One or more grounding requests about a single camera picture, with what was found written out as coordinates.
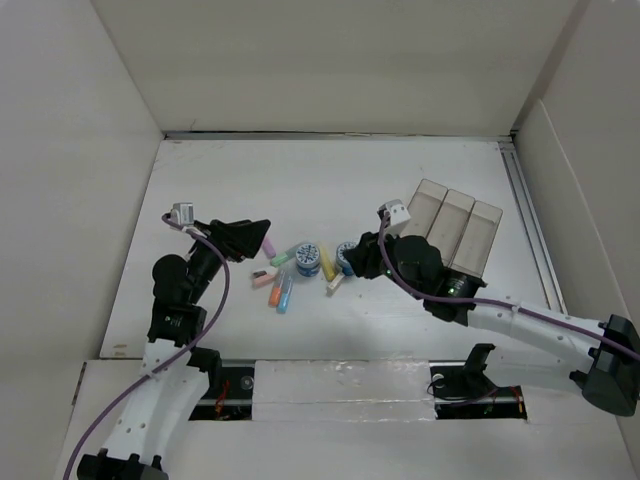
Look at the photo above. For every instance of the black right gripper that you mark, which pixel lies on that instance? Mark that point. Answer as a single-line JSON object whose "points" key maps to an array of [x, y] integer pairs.
{"points": [[362, 257]]}

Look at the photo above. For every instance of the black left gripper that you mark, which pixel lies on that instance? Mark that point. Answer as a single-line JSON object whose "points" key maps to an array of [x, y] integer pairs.
{"points": [[238, 239]]}

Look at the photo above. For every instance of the pink highlighter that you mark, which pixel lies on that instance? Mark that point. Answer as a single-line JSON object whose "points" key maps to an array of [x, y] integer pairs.
{"points": [[268, 248]]}

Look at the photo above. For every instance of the white eraser block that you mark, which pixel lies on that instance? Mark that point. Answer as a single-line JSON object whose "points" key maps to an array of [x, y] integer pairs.
{"points": [[335, 284]]}

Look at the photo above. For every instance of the yellow highlighter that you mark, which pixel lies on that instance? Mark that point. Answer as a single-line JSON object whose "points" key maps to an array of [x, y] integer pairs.
{"points": [[327, 265]]}

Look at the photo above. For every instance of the pink eraser block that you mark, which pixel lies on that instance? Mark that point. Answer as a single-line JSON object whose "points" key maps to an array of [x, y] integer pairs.
{"points": [[262, 277]]}

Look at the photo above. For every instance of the green highlighter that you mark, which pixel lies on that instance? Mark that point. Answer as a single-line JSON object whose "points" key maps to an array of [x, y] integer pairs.
{"points": [[283, 257]]}

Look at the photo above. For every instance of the blue patterned tape roll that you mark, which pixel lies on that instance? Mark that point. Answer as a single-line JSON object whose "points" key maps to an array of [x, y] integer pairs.
{"points": [[307, 259]]}

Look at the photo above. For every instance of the orange highlighter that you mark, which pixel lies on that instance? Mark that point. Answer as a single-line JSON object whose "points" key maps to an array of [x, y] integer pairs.
{"points": [[276, 291]]}

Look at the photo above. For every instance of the blue highlighter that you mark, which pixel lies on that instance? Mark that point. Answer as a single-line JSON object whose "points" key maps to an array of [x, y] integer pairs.
{"points": [[285, 294]]}

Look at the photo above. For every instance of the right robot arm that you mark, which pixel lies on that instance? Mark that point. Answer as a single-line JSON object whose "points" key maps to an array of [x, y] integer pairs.
{"points": [[596, 360]]}

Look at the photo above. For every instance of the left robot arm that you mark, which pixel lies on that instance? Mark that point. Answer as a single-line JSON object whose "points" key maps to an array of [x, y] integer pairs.
{"points": [[176, 372]]}

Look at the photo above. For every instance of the clear three-compartment organizer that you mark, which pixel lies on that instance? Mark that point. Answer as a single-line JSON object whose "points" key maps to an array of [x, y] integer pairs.
{"points": [[461, 227]]}

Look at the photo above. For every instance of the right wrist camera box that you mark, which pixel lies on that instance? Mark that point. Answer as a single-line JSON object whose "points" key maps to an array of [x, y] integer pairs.
{"points": [[394, 216]]}

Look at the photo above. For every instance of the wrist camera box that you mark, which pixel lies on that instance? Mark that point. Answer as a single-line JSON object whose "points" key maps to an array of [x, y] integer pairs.
{"points": [[394, 216], [182, 214]]}

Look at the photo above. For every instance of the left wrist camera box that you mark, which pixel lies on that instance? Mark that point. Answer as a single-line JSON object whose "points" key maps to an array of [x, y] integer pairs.
{"points": [[182, 214]]}

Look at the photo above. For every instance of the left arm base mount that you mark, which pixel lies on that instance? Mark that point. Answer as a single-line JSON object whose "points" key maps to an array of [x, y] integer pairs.
{"points": [[231, 385]]}

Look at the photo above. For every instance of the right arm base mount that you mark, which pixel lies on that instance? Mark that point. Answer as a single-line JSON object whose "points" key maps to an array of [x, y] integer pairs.
{"points": [[462, 391]]}

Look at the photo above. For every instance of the aluminium rail right side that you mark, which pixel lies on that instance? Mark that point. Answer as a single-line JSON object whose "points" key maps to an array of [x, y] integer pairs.
{"points": [[542, 259]]}

